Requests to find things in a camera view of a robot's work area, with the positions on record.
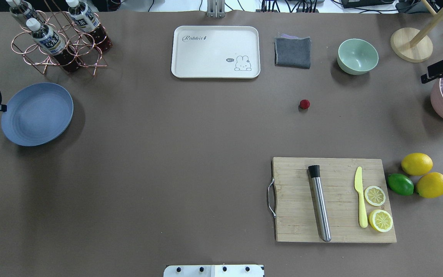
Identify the yellow plastic knife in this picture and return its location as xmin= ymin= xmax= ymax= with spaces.
xmin=354 ymin=166 xmax=368 ymax=228

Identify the tea bottle two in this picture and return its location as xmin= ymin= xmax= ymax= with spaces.
xmin=66 ymin=0 xmax=112 ymax=52

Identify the lemon half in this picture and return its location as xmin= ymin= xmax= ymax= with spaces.
xmin=368 ymin=209 xmax=393 ymax=232
xmin=364 ymin=186 xmax=386 ymax=207

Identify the cream rabbit tray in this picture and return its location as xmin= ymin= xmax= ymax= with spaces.
xmin=171 ymin=26 xmax=261 ymax=78

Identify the red strawberry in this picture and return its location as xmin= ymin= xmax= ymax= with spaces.
xmin=299 ymin=99 xmax=311 ymax=110

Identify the wooden cutting board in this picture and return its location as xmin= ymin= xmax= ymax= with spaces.
xmin=272 ymin=157 xmax=396 ymax=243

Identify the yellow lemon near bowl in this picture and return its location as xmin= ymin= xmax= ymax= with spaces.
xmin=416 ymin=172 xmax=443 ymax=198

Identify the green lime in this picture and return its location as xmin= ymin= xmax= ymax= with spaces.
xmin=387 ymin=173 xmax=414 ymax=196

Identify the aluminium frame post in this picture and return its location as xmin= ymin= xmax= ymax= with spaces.
xmin=206 ymin=0 xmax=225 ymax=18

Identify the tea bottle one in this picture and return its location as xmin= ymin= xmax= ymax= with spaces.
xmin=26 ymin=18 xmax=80 ymax=72

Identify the grey folded cloth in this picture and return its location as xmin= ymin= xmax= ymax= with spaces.
xmin=274 ymin=34 xmax=312 ymax=69

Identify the wooden cup stand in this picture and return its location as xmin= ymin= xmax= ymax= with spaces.
xmin=390 ymin=8 xmax=443 ymax=63

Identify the copper wire bottle rack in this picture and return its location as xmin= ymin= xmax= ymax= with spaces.
xmin=7 ymin=0 xmax=112 ymax=75

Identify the yellow lemon far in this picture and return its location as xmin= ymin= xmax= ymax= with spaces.
xmin=401 ymin=153 xmax=433 ymax=176

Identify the lemon half back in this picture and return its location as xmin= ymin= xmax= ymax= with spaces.
xmin=364 ymin=186 xmax=386 ymax=207

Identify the blue plate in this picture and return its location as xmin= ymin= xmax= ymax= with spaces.
xmin=1 ymin=82 xmax=74 ymax=147

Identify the mint green bowl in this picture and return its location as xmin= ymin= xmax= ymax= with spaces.
xmin=337 ymin=38 xmax=379 ymax=75

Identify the tea bottle three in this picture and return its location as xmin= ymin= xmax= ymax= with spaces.
xmin=6 ymin=0 xmax=44 ymax=28

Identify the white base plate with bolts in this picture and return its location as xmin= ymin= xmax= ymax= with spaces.
xmin=163 ymin=264 xmax=265 ymax=277

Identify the steel muddler black cap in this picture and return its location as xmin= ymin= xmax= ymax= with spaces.
xmin=308 ymin=165 xmax=331 ymax=242

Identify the lemon half front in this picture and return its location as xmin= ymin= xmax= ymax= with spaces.
xmin=368 ymin=209 xmax=393 ymax=232

